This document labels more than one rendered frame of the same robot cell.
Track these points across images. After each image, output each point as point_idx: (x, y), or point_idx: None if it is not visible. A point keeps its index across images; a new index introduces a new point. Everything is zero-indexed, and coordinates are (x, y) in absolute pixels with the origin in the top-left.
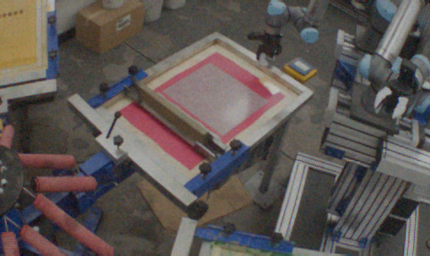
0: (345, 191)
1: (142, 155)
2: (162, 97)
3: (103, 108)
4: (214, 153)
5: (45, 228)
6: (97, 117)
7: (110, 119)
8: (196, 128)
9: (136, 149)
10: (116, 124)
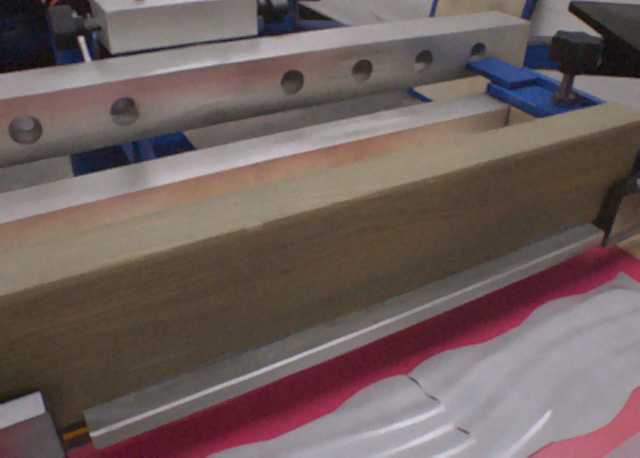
0: None
1: (90, 78)
2: (510, 153)
3: (487, 107)
4: None
5: None
6: (382, 33)
7: (418, 112)
8: (62, 236)
9: (136, 71)
10: (386, 121)
